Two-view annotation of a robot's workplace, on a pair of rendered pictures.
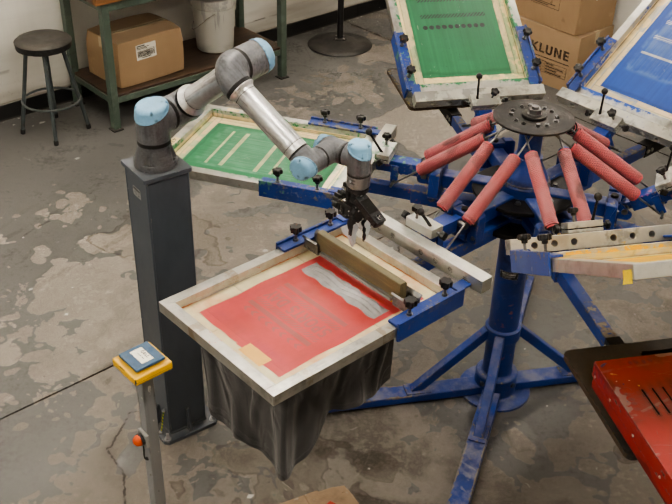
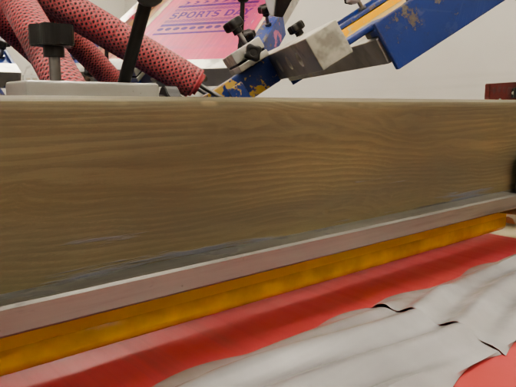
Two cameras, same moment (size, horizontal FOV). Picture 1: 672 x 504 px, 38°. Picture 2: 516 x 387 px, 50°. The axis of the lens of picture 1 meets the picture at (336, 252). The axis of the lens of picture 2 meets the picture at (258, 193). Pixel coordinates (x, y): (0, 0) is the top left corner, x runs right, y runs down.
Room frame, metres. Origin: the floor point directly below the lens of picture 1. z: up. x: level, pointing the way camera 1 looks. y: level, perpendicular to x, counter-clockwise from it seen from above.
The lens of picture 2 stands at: (2.69, 0.22, 1.06)
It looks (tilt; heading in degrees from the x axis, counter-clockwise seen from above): 9 degrees down; 272
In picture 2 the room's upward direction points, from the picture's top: straight up
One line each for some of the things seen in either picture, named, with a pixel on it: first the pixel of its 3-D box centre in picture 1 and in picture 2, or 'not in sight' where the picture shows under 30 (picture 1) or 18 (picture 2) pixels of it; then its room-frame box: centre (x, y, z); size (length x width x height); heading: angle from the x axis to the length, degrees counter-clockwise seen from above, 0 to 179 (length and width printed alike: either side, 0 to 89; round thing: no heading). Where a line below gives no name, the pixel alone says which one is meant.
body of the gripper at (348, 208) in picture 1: (355, 201); not in sight; (2.69, -0.06, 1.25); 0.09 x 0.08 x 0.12; 42
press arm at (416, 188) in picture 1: (366, 184); not in sight; (3.43, -0.12, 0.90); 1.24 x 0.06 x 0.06; 72
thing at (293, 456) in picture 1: (340, 396); not in sight; (2.34, -0.03, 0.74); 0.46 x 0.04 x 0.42; 132
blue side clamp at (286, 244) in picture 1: (313, 238); not in sight; (2.90, 0.08, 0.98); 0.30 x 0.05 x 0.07; 132
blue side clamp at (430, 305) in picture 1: (426, 311); not in sight; (2.49, -0.29, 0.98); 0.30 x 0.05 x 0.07; 132
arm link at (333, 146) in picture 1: (329, 150); not in sight; (2.73, 0.03, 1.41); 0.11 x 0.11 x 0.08; 55
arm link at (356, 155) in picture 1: (358, 157); not in sight; (2.69, -0.06, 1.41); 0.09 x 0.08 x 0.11; 55
